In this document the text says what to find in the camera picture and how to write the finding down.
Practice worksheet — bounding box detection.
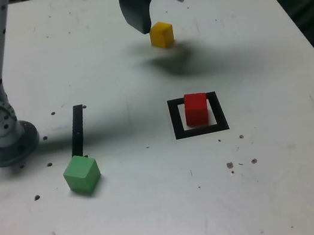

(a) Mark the black tape strip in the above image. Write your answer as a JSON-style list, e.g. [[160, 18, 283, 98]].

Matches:
[[63, 104, 92, 159]]

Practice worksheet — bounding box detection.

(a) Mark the green cube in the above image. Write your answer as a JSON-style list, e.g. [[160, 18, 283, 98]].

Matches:
[[59, 151, 105, 200]]

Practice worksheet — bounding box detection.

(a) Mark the yellow cube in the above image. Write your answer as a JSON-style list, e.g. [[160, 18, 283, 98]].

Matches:
[[147, 19, 177, 51]]

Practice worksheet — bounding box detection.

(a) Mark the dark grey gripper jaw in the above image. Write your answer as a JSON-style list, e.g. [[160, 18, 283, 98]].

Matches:
[[119, 0, 158, 38]]

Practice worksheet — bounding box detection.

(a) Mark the black tape square outline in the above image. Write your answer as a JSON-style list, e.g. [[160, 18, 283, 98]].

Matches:
[[166, 89, 231, 141]]

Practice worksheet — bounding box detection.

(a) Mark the red cube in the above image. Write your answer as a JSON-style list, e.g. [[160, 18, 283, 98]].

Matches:
[[181, 90, 212, 129]]

